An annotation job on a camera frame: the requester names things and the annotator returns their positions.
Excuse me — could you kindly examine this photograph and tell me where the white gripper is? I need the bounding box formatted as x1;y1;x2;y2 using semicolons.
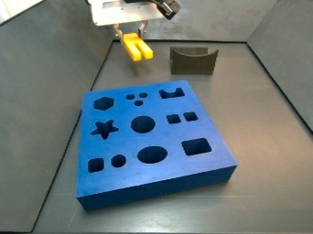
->
89;0;164;40

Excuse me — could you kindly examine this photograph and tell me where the black curved holder stand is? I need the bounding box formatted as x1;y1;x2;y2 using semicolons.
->
170;47;220;75

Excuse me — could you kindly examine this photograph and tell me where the yellow forked double-square block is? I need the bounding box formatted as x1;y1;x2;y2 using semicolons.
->
123;33;154;61

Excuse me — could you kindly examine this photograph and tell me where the blue foam shape board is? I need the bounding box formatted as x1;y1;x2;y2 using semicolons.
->
77;80;237;210

